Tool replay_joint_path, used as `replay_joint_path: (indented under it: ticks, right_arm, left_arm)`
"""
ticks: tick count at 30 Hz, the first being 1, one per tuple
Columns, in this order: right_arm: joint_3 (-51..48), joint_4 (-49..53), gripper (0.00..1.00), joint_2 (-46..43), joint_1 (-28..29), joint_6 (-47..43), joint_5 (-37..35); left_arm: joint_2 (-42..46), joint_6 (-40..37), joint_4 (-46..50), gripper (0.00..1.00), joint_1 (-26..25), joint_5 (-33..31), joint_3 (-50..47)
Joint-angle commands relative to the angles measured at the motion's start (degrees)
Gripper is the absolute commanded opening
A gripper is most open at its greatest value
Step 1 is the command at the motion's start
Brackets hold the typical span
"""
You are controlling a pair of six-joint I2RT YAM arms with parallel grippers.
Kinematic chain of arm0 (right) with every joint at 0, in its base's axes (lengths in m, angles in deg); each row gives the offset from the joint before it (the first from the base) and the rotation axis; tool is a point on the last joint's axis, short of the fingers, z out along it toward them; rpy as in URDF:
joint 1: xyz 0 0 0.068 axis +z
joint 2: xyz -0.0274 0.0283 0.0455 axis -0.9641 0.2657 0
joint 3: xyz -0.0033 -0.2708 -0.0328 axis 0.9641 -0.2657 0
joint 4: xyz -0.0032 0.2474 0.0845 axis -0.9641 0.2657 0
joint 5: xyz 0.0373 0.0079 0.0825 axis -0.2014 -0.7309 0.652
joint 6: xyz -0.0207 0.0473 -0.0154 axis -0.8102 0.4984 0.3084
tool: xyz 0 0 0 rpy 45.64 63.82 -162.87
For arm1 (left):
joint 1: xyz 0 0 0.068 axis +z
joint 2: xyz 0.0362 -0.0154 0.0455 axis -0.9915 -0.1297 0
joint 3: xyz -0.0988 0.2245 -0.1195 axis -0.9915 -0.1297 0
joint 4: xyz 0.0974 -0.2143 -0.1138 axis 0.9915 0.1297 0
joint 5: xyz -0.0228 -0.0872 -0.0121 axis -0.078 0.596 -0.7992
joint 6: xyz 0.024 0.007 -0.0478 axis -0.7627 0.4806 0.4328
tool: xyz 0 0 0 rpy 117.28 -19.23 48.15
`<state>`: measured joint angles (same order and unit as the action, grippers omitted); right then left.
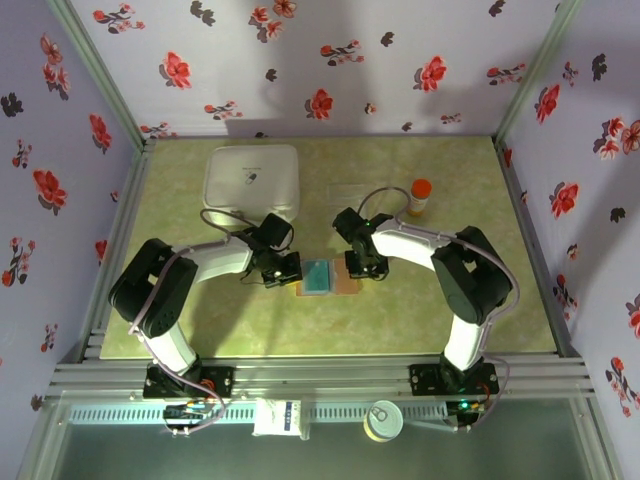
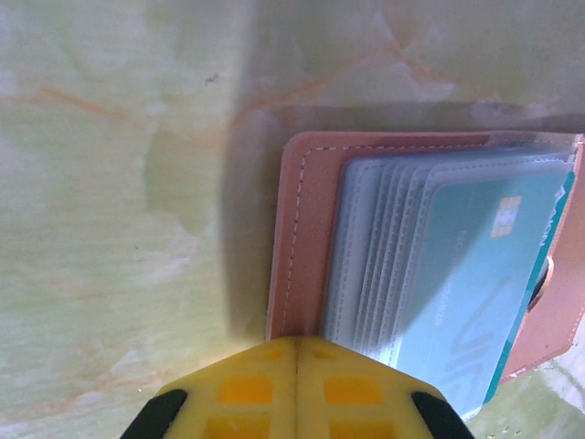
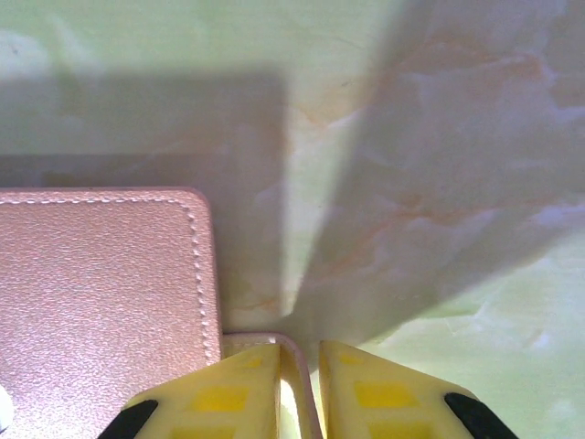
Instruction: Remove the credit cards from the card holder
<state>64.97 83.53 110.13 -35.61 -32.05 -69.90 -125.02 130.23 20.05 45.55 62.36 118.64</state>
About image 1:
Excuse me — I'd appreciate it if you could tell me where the pale upright bracket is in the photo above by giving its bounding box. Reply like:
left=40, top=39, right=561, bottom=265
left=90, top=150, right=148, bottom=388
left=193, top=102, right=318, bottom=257
left=298, top=396, right=313, bottom=442

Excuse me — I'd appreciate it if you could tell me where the white pill case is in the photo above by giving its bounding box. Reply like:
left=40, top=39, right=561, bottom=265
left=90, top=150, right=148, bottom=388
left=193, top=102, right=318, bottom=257
left=202, top=144, right=302, bottom=229

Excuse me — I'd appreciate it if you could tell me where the aluminium corner post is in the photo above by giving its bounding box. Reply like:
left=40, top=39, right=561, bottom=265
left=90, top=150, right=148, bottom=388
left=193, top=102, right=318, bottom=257
left=493, top=0, right=584, bottom=147
left=47, top=0, right=157, bottom=152

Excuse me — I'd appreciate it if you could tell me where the orange cap pill bottle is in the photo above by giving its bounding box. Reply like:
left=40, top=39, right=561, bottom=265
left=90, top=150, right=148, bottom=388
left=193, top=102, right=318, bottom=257
left=406, top=178, right=434, bottom=218

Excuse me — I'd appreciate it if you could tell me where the slotted white cable duct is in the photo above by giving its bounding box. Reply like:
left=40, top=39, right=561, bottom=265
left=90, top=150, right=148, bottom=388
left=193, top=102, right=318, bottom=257
left=66, top=402, right=452, bottom=427

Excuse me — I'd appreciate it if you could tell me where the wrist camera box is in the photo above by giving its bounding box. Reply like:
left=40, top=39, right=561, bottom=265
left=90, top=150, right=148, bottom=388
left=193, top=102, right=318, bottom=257
left=258, top=212, right=296, bottom=252
left=331, top=208, right=367, bottom=242

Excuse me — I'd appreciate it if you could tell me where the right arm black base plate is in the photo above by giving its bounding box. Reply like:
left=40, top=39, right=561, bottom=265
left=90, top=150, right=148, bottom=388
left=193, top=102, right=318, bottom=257
left=408, top=363, right=500, bottom=399

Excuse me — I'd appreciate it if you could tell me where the tin can with pull tab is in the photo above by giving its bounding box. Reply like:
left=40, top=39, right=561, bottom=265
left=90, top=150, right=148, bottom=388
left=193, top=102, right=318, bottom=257
left=362, top=399, right=405, bottom=444

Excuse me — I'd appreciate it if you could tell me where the white paper pack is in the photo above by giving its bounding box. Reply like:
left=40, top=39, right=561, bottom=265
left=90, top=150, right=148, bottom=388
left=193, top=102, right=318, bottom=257
left=251, top=397, right=304, bottom=438

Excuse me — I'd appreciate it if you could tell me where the aluminium side rail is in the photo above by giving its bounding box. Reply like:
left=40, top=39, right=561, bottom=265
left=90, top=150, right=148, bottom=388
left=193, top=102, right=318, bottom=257
left=78, top=142, right=154, bottom=362
left=494, top=139, right=587, bottom=359

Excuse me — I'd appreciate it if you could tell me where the teal credit card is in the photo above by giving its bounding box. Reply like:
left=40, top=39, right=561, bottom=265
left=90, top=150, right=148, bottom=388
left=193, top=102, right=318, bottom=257
left=301, top=259, right=333, bottom=295

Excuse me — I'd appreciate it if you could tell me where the aluminium cross rail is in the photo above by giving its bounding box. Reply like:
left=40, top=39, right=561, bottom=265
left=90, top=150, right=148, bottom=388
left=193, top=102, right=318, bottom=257
left=45, top=355, right=597, bottom=402

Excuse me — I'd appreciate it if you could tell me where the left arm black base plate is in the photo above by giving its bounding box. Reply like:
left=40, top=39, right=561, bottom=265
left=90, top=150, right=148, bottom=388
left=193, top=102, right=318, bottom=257
left=143, top=364, right=236, bottom=401

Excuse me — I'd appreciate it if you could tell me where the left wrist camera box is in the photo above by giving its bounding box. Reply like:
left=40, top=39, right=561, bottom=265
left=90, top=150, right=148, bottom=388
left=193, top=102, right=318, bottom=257
left=258, top=212, right=296, bottom=252

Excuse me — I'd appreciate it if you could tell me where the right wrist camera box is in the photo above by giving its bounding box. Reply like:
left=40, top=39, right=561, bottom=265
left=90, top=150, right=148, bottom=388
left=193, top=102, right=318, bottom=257
left=331, top=208, right=367, bottom=242

